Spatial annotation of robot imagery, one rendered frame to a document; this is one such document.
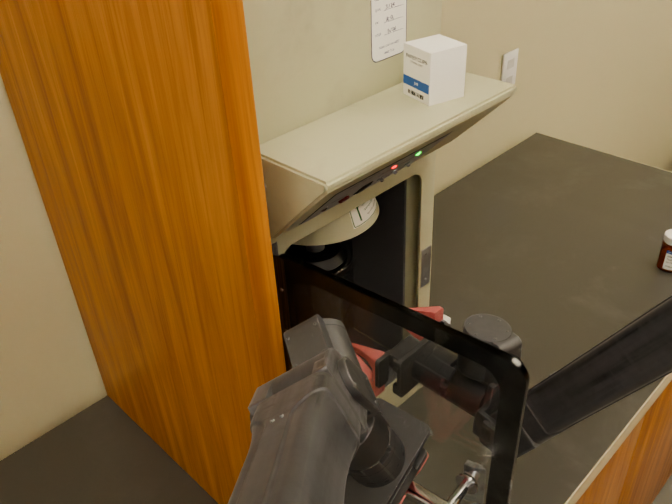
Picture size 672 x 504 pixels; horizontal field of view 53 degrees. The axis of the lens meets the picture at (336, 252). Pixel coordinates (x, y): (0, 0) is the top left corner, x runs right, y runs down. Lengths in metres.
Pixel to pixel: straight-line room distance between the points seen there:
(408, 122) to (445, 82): 0.07
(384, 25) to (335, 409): 0.48
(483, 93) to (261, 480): 0.56
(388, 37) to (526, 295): 0.76
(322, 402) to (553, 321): 0.97
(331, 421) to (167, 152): 0.32
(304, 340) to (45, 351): 0.69
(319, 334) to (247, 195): 0.14
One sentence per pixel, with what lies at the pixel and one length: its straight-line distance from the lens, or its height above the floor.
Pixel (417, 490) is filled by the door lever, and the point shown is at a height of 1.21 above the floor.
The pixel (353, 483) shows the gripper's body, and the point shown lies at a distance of 0.67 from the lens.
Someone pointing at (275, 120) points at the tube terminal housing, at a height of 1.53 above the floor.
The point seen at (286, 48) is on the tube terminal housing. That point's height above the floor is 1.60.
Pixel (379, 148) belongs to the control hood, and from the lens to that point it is 0.67.
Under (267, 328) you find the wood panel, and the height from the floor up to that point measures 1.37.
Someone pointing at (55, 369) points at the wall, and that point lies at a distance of 1.24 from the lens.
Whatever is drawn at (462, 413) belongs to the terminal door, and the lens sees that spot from 0.69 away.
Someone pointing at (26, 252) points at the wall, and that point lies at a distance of 1.12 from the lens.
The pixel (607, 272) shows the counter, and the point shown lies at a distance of 1.54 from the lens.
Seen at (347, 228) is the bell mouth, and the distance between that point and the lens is 0.88.
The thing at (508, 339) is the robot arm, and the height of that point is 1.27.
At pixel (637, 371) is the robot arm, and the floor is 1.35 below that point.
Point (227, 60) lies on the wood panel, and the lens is 0.54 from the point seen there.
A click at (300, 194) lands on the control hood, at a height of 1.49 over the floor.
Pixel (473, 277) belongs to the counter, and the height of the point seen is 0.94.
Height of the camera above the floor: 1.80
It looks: 34 degrees down
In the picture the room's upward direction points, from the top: 3 degrees counter-clockwise
